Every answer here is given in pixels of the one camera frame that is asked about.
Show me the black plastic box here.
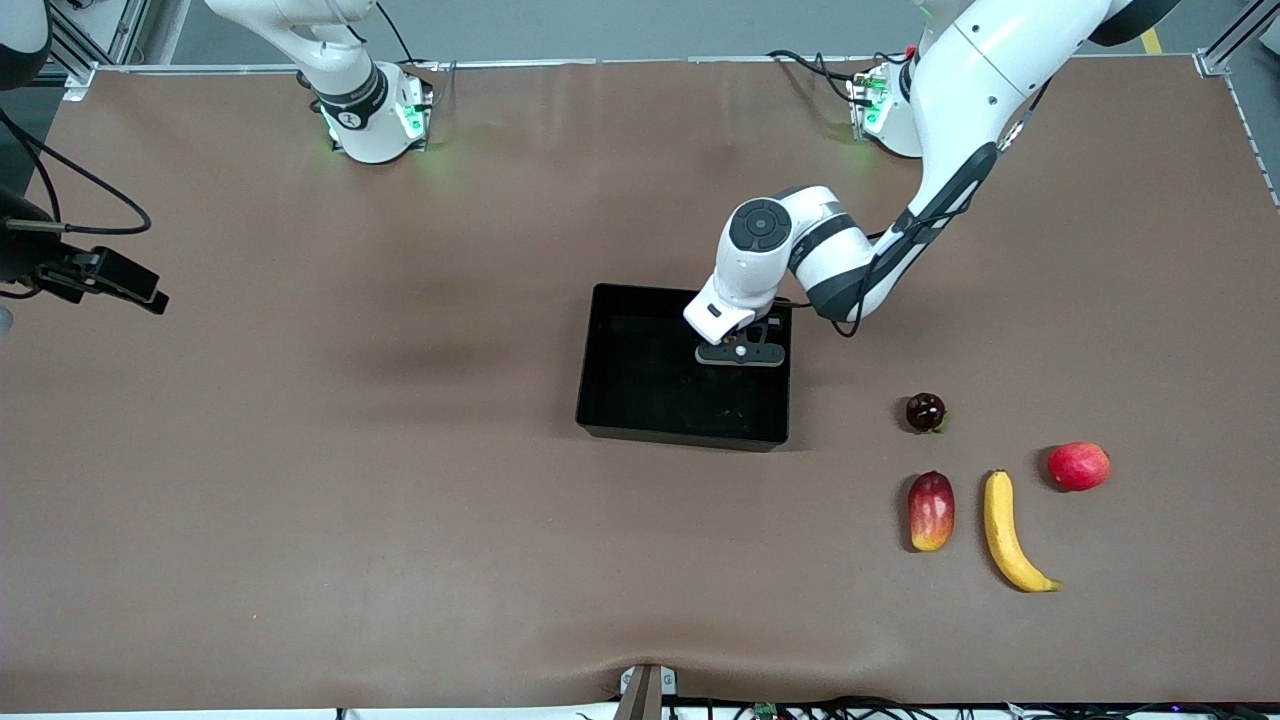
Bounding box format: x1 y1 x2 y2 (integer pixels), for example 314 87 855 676
575 283 794 453

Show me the yellow banana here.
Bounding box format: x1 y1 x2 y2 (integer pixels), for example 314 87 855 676
983 469 1063 594

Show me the dark red plum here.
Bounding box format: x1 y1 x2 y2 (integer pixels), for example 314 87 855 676
905 392 948 435

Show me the red yellow mango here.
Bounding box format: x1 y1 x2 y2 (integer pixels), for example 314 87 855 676
908 470 956 553

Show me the brown table mat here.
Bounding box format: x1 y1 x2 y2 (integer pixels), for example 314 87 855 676
0 55 1280 713

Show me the round red peach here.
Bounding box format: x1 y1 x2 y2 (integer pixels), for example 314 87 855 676
1047 441 1112 493

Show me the aluminium frame post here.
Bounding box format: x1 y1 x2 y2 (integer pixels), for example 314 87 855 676
1195 0 1280 76
40 0 151 101

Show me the black base power cable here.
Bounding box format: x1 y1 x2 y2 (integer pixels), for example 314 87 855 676
768 48 871 101
375 0 416 66

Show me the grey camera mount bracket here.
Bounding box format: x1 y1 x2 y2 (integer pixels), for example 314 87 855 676
620 663 678 720

